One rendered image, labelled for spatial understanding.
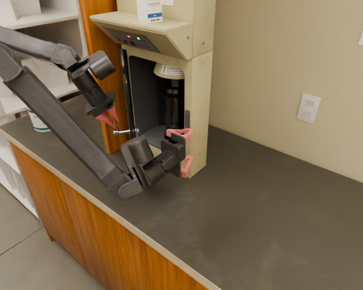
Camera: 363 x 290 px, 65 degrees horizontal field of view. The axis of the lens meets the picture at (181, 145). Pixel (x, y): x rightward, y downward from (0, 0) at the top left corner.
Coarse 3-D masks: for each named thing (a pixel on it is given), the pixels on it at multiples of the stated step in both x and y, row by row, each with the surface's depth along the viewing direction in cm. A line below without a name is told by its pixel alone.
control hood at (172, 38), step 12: (120, 12) 93; (96, 24) 90; (108, 24) 85; (120, 24) 81; (132, 24) 78; (144, 24) 77; (156, 24) 77; (168, 24) 77; (180, 24) 77; (156, 36) 76; (168, 36) 73; (180, 36) 76; (168, 48) 80; (180, 48) 78
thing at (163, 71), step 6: (156, 66) 100; (162, 66) 97; (168, 66) 96; (156, 72) 99; (162, 72) 97; (168, 72) 96; (174, 72) 95; (180, 72) 95; (168, 78) 96; (174, 78) 96; (180, 78) 96
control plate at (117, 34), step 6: (108, 30) 90; (114, 30) 87; (114, 36) 93; (120, 36) 90; (126, 36) 87; (132, 36) 85; (138, 36) 82; (144, 36) 80; (120, 42) 95; (138, 42) 87; (144, 42) 84; (150, 42) 82; (144, 48) 90; (150, 48) 87; (156, 48) 85
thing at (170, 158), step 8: (168, 144) 75; (176, 144) 75; (168, 152) 76; (176, 152) 75; (160, 160) 73; (168, 160) 74; (176, 160) 76; (168, 168) 74; (176, 168) 78; (176, 176) 80
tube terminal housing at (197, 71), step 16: (128, 0) 90; (176, 0) 79; (192, 0) 76; (208, 0) 80; (176, 16) 81; (192, 16) 78; (208, 16) 83; (192, 32) 80; (208, 32) 86; (128, 48) 100; (192, 48) 83; (208, 48) 89; (128, 64) 104; (176, 64) 89; (192, 64) 85; (208, 64) 92; (192, 80) 88; (208, 80) 95; (192, 96) 92; (208, 96) 99; (192, 112) 95; (208, 112) 103; (192, 128) 99; (192, 144) 103; (192, 160) 107
